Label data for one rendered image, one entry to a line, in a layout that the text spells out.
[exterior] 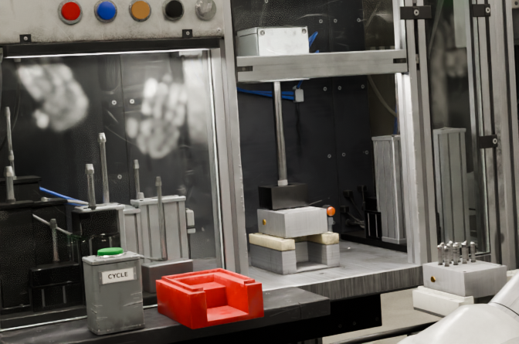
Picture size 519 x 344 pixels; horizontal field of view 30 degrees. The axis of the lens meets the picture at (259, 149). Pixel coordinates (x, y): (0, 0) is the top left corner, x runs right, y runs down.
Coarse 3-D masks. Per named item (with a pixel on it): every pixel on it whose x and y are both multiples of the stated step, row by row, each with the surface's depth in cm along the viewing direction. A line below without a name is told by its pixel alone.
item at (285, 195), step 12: (276, 84) 199; (276, 96) 199; (276, 108) 199; (276, 120) 199; (276, 132) 199; (276, 144) 200; (276, 156) 200; (264, 192) 199; (276, 192) 197; (288, 192) 198; (300, 192) 199; (264, 204) 200; (276, 204) 197; (288, 204) 198; (300, 204) 199
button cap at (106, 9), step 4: (100, 4) 160; (104, 4) 160; (108, 4) 160; (112, 4) 161; (100, 8) 160; (104, 8) 160; (108, 8) 160; (112, 8) 161; (100, 12) 160; (104, 12) 160; (108, 12) 160; (112, 12) 161; (100, 16) 160; (104, 16) 160; (108, 16) 160; (112, 16) 161
